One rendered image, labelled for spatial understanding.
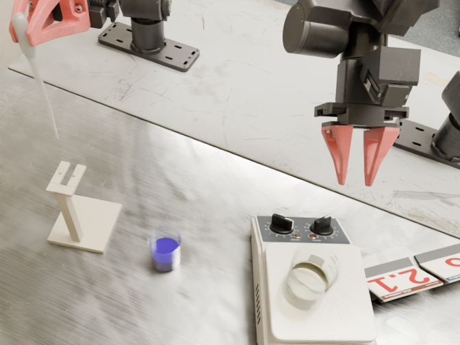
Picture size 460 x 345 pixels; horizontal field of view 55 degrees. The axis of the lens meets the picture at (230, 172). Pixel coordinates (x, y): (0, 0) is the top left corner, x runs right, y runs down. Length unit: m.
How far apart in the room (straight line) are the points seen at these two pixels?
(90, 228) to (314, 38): 0.39
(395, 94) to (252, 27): 0.58
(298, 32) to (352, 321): 0.33
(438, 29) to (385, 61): 2.59
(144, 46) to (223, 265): 0.47
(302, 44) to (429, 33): 2.50
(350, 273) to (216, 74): 0.49
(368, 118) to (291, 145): 0.25
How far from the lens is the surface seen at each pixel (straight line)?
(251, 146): 0.77
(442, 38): 3.02
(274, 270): 0.54
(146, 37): 0.90
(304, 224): 0.64
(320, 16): 0.54
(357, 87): 0.55
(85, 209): 0.68
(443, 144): 0.85
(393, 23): 0.56
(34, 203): 0.72
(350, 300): 0.55
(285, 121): 0.82
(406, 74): 0.50
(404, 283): 0.66
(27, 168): 0.76
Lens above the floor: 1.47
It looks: 52 degrees down
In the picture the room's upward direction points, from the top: 8 degrees clockwise
